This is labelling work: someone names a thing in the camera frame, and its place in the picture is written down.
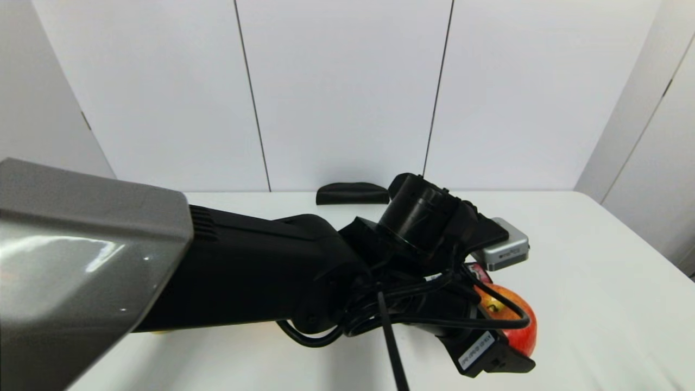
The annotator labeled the red yellow apple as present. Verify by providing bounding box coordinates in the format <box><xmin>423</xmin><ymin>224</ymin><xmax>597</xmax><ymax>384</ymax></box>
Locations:
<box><xmin>473</xmin><ymin>282</ymin><xmax>538</xmax><ymax>357</ymax></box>

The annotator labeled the black red chewing gum can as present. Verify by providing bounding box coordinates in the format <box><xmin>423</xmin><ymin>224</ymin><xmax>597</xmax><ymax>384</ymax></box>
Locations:
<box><xmin>466</xmin><ymin>263</ymin><xmax>492</xmax><ymax>284</ymax></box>

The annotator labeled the black fabric pouch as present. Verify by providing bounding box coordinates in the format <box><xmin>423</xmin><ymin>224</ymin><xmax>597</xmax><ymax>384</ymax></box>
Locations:
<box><xmin>316</xmin><ymin>182</ymin><xmax>390</xmax><ymax>205</ymax></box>

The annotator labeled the thin straight black cable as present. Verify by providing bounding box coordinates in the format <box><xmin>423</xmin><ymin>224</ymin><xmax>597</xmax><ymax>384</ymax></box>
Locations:
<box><xmin>376</xmin><ymin>292</ymin><xmax>409</xmax><ymax>391</ymax></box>

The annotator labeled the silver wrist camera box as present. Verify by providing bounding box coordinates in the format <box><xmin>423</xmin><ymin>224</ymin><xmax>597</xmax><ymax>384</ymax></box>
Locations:
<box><xmin>471</xmin><ymin>217</ymin><xmax>530</xmax><ymax>271</ymax></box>

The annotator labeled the black looping arm cable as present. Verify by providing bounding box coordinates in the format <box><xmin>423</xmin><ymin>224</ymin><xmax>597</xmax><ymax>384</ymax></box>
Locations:
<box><xmin>276</xmin><ymin>266</ymin><xmax>531</xmax><ymax>349</ymax></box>

